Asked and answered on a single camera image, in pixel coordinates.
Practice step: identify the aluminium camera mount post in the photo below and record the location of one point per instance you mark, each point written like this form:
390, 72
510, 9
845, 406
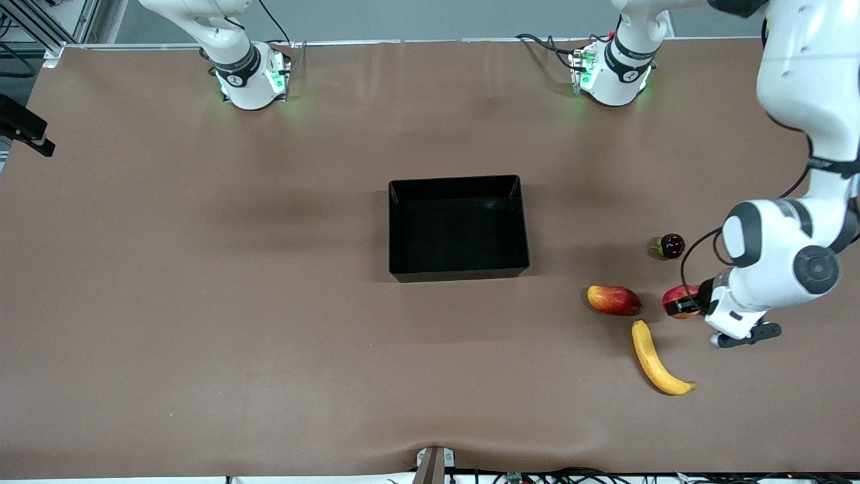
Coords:
433, 467

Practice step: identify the red yellow mango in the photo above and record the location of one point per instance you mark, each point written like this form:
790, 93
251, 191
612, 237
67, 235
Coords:
613, 300

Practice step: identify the red yellow apple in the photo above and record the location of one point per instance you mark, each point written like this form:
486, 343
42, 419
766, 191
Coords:
678, 293

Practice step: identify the aluminium frame struts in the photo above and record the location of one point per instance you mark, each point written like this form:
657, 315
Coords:
86, 20

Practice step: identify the dark purple mangosteen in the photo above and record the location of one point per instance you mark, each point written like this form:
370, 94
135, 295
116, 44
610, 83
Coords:
670, 247

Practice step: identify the small green circuit board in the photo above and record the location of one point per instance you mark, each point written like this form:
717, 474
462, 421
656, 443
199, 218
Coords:
515, 478

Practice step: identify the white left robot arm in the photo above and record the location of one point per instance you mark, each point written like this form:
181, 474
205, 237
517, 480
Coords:
806, 67

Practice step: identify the black plastic box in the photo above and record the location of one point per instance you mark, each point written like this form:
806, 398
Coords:
457, 235

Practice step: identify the yellow banana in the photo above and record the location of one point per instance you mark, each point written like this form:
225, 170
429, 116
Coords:
648, 356

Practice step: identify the brown table mat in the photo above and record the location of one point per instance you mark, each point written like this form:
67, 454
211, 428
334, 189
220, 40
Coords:
403, 370

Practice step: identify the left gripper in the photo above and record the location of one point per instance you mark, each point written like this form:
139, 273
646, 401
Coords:
705, 291

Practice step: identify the silver table edge rail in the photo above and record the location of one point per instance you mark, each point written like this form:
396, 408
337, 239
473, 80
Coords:
437, 42

